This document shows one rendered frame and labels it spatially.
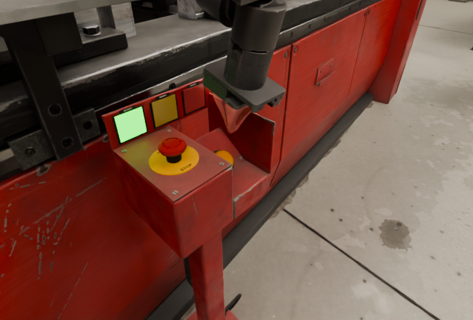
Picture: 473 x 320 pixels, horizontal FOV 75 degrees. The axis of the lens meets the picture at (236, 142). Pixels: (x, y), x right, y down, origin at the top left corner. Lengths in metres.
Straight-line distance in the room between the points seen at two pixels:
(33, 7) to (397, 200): 1.57
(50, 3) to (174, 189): 0.24
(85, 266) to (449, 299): 1.18
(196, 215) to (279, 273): 0.85
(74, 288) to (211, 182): 0.39
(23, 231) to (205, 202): 0.29
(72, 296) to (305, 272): 0.83
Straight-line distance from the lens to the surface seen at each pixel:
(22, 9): 0.34
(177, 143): 0.44
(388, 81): 2.49
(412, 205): 1.68
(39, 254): 0.62
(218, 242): 0.64
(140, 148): 0.49
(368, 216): 1.53
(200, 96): 0.56
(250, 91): 0.40
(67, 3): 0.35
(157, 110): 0.51
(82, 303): 0.76
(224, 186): 0.45
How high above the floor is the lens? 1.05
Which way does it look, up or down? 35 degrees down
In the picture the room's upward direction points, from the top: straight up
